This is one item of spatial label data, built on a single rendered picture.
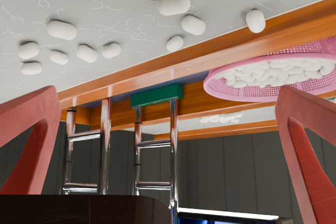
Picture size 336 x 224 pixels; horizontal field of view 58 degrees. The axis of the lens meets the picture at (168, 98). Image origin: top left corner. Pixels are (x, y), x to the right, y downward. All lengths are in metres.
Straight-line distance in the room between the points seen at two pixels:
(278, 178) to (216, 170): 0.40
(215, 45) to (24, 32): 0.27
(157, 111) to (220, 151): 1.22
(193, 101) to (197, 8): 0.51
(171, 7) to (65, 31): 0.15
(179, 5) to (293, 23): 0.14
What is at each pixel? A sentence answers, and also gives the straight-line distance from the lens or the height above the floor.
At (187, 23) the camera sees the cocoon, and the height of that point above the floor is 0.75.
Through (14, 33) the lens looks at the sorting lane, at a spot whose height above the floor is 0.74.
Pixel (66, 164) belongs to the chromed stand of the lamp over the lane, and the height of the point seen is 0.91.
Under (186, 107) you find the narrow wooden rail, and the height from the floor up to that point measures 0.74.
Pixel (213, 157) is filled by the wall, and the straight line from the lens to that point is 2.13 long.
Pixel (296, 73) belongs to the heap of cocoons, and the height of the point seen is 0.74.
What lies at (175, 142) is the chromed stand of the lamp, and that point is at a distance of 0.86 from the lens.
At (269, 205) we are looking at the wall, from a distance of 2.03.
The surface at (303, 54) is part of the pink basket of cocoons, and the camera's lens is 0.48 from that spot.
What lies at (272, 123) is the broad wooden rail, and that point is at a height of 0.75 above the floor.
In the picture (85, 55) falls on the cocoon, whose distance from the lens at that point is 0.48.
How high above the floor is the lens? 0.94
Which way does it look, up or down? 15 degrees down
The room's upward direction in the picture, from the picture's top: 180 degrees counter-clockwise
